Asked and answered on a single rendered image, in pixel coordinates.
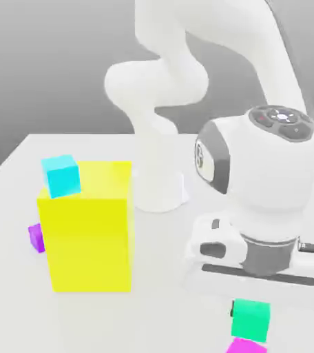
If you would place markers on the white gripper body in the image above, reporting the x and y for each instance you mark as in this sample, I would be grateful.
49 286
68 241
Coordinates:
256 288

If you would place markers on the small green cube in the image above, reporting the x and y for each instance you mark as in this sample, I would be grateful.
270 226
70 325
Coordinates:
250 320

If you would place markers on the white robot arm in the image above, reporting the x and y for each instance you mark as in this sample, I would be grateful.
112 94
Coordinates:
270 176

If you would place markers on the small magenta cube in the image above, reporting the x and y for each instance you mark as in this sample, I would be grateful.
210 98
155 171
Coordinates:
245 347

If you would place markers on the small cyan cube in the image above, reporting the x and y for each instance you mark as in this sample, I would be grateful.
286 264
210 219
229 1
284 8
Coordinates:
62 178

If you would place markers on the small purple cube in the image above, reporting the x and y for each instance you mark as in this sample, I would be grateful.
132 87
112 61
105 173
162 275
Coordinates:
36 237

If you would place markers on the large yellow box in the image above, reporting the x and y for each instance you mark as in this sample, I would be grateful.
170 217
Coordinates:
88 237

